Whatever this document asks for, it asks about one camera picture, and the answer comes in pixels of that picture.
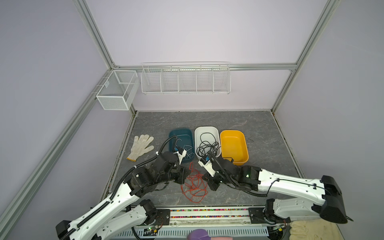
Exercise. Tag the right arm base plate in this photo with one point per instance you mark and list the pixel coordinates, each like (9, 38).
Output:
(260, 215)

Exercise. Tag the teal plastic bin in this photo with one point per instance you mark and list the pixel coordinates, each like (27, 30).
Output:
(184, 139)

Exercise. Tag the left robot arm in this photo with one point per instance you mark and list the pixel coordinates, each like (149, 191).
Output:
(105, 220)

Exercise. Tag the white knit glove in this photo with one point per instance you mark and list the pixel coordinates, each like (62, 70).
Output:
(141, 145)

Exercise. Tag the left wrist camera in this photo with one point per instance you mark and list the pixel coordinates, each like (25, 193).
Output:
(181, 153)

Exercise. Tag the small white mesh basket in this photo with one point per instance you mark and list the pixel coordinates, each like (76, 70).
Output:
(118, 90)

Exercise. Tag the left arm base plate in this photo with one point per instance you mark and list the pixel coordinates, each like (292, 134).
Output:
(162, 218)

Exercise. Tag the white plastic bin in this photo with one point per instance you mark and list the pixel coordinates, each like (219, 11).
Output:
(207, 139)

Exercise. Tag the cream glove at base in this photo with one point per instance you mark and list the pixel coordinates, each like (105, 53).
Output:
(314, 230)

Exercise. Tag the purple object at base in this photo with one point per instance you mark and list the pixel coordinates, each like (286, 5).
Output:
(201, 234)

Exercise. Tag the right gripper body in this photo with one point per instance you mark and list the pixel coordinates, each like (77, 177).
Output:
(214, 181)

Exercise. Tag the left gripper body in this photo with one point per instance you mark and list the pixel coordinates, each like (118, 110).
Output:
(178, 175)

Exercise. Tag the yellow plastic bin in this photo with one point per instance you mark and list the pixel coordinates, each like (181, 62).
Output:
(234, 147)

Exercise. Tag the long white wire basket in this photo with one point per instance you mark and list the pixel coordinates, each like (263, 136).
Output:
(186, 78)

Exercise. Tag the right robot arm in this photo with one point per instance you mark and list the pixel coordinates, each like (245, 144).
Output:
(313, 197)

